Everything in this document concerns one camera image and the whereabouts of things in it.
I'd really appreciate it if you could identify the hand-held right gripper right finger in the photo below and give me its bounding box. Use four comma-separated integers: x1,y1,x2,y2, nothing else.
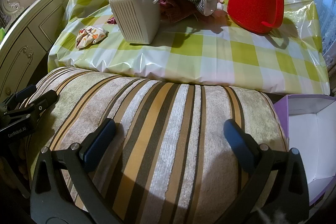
223,119,310,220

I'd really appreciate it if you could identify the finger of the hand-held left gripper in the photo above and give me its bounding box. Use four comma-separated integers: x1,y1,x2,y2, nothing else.
7,90,58,122
10,84,37,104

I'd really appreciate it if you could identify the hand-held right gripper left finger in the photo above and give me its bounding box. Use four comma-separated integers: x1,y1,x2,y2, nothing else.
30,118,116,224

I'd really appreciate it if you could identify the purple cardboard box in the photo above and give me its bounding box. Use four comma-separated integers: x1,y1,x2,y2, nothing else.
273,94,336,207

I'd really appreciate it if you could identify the striped velvet sofa cushion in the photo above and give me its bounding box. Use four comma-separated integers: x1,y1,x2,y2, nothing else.
25,67,289,224

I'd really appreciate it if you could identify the white dotted cloth pouch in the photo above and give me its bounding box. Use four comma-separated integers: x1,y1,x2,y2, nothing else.
75,25,109,50

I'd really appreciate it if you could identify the green checkered plastic tablecloth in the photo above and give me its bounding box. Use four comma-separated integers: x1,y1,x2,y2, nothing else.
48,0,330,96

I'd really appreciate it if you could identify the pink checked cloth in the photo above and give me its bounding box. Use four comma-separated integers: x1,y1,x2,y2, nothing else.
161,7,200,23

